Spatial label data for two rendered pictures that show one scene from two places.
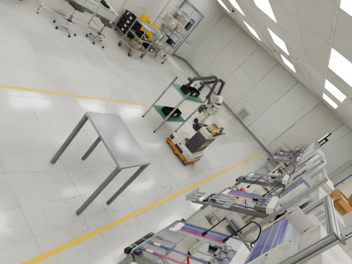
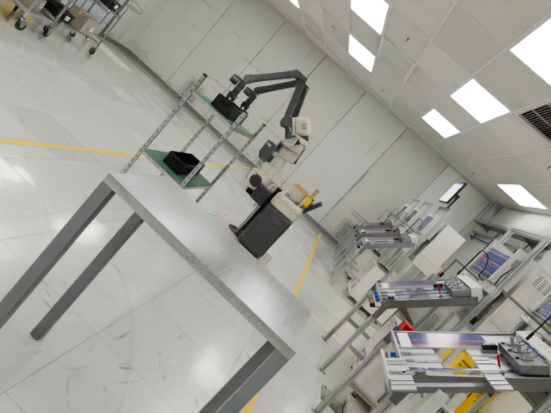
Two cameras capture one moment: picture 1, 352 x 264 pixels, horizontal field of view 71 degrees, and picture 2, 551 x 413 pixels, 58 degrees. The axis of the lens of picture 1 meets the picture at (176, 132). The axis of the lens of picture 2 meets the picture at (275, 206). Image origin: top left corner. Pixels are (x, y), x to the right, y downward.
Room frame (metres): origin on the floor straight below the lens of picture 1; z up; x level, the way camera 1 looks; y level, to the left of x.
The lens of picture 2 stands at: (0.71, 0.77, 1.21)
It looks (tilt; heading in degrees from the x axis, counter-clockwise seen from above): 8 degrees down; 343
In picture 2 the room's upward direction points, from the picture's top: 42 degrees clockwise
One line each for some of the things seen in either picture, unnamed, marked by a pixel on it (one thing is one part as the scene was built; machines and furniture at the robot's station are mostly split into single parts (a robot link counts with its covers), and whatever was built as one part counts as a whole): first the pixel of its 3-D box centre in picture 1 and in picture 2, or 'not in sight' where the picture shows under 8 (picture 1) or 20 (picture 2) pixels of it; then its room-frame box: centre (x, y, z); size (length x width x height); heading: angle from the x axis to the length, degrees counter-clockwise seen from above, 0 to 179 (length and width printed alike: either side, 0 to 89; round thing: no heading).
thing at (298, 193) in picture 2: (213, 128); (298, 193); (4.64, -0.47, 0.87); 0.23 x 0.15 x 0.11; 161
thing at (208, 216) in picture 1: (226, 204); (371, 365); (3.61, -1.40, 0.39); 0.24 x 0.24 x 0.78; 70
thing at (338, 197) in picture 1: (339, 197); not in sight; (2.75, -1.77, 1.82); 0.68 x 0.30 x 0.20; 160
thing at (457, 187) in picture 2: (325, 139); (453, 195); (7.23, -3.06, 2.10); 0.58 x 0.14 x 0.41; 160
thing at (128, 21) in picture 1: (128, 26); not in sight; (8.03, 3.54, 0.38); 0.65 x 0.46 x 0.75; 73
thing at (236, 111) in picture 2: (190, 91); (230, 110); (4.94, 0.37, 1.01); 0.57 x 0.17 x 0.11; 161
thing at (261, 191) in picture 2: (196, 124); (257, 188); (4.68, -0.19, 0.68); 0.28 x 0.27 x 0.25; 161
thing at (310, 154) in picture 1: (294, 169); (405, 260); (7.18, -3.20, 0.95); 1.36 x 0.82 x 1.90; 70
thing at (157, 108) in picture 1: (176, 107); (195, 151); (4.94, 0.36, 0.55); 0.91 x 0.46 x 1.10; 160
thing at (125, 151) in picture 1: (99, 162); (141, 339); (2.16, 0.37, 0.40); 0.70 x 0.45 x 0.80; 68
